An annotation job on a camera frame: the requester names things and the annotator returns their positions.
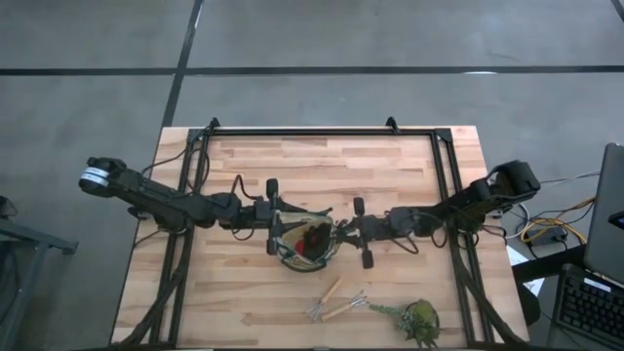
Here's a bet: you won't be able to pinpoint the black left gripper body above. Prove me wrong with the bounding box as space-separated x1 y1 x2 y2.
242 177 280 257

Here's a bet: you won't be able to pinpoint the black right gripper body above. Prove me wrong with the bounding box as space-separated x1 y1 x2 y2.
354 196 392 270

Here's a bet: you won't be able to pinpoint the black and red gardening gloves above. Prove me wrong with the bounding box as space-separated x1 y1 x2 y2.
294 221 333 258

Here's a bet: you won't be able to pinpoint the wooden-handled hand fork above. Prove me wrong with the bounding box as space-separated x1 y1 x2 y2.
305 276 344 322

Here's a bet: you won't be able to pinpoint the wooden-handled three-tine rake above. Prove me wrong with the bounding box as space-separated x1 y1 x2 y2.
320 291 371 323

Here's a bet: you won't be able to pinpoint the small potted green plant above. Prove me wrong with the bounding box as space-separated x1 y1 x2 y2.
369 298 443 350

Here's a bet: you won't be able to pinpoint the white paper sheet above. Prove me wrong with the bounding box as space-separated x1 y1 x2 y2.
506 246 545 296

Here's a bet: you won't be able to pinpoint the grey power strip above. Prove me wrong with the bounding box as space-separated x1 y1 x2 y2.
530 226 569 245

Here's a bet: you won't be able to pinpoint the black keyboard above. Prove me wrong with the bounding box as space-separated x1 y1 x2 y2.
555 271 624 350

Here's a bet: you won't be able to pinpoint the grey laptop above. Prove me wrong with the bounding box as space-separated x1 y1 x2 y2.
584 142 624 287

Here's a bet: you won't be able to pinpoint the grey metal side cart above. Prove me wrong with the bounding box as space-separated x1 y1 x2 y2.
0 194 79 351

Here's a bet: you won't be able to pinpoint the black aluminium table frame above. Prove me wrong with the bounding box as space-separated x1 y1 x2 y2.
116 116 528 350

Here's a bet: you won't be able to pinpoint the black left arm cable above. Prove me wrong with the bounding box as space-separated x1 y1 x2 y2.
139 124 212 196

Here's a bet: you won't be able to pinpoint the yellow cable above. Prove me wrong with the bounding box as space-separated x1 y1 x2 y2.
519 197 599 246

